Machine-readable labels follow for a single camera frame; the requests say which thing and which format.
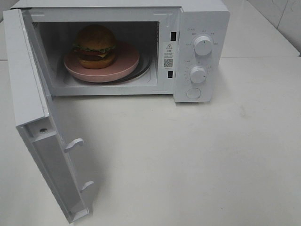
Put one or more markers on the round white door button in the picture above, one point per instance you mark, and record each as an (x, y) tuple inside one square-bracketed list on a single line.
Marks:
[(193, 93)]

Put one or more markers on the pink round plate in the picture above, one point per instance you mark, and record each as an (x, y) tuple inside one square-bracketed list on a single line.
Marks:
[(126, 60)]

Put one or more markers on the burger with lettuce and cheese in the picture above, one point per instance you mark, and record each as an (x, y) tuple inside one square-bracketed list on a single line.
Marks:
[(94, 47)]

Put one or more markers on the white microwave door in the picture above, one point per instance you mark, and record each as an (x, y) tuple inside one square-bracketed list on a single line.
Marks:
[(35, 114)]

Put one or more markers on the glass microwave turntable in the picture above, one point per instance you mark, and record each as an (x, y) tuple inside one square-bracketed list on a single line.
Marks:
[(143, 65)]

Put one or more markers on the white lower timer knob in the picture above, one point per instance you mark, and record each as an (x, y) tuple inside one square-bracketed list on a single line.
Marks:
[(198, 74)]

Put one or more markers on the white warning label sticker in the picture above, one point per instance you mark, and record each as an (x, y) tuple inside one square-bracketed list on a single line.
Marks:
[(168, 55)]

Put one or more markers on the white microwave oven body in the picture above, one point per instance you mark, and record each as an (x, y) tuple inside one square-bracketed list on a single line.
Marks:
[(146, 24)]

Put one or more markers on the white upper power knob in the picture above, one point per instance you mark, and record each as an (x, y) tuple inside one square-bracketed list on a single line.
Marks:
[(203, 44)]

